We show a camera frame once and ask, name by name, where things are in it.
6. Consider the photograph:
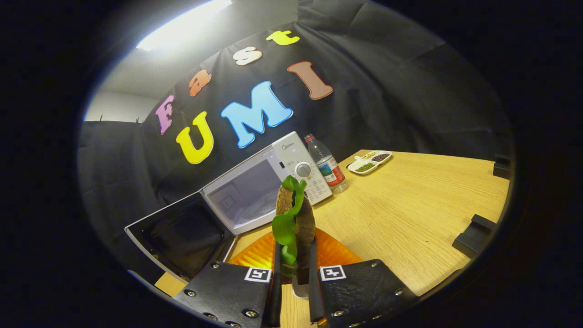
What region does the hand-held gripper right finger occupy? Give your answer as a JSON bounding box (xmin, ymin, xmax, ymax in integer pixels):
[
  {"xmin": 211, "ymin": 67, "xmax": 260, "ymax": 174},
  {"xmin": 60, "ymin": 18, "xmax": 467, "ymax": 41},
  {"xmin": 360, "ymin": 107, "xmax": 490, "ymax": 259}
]
[{"xmin": 309, "ymin": 228, "xmax": 417, "ymax": 328}]

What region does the white divided dish of beans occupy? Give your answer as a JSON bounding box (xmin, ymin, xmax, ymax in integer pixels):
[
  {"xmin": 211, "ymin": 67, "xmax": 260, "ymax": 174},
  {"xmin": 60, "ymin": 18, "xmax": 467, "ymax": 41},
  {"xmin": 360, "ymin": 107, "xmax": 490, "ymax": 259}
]
[{"xmin": 347, "ymin": 150, "xmax": 392, "ymax": 175}]

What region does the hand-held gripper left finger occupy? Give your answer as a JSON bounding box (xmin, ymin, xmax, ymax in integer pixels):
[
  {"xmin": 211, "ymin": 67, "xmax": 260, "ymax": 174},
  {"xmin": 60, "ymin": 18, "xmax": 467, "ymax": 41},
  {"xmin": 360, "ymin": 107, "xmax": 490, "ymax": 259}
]
[{"xmin": 175, "ymin": 228, "xmax": 283, "ymax": 328}]

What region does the brown bread lettuce sandwich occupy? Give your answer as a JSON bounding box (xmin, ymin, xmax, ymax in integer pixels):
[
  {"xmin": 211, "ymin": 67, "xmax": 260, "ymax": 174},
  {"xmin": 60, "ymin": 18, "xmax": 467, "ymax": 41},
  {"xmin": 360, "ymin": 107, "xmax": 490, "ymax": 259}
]
[{"xmin": 272, "ymin": 175, "xmax": 316, "ymax": 278}]

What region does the black foam block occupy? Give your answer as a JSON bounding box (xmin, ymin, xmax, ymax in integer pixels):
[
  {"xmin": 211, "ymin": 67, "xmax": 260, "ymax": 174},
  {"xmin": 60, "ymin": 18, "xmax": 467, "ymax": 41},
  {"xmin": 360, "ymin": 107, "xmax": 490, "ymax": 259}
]
[
  {"xmin": 452, "ymin": 214, "xmax": 498, "ymax": 259},
  {"xmin": 493, "ymin": 154, "xmax": 511, "ymax": 179}
]

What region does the black backdrop cloth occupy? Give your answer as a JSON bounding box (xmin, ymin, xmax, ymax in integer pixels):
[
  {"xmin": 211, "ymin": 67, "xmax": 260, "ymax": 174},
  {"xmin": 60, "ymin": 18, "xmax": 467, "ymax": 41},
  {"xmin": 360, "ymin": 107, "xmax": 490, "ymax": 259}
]
[{"xmin": 77, "ymin": 0, "xmax": 513, "ymax": 283}]

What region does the white microwave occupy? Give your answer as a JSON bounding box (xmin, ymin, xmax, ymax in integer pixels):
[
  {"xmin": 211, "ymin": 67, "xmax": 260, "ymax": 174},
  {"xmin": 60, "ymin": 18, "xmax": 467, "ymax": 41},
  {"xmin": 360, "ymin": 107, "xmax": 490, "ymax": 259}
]
[{"xmin": 125, "ymin": 131, "xmax": 333, "ymax": 283}]

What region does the clear plastic water bottle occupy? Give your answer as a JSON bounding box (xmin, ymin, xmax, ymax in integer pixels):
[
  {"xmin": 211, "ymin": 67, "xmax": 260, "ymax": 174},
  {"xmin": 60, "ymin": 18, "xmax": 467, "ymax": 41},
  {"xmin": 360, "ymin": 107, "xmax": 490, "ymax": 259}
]
[{"xmin": 304, "ymin": 133, "xmax": 349, "ymax": 194}]

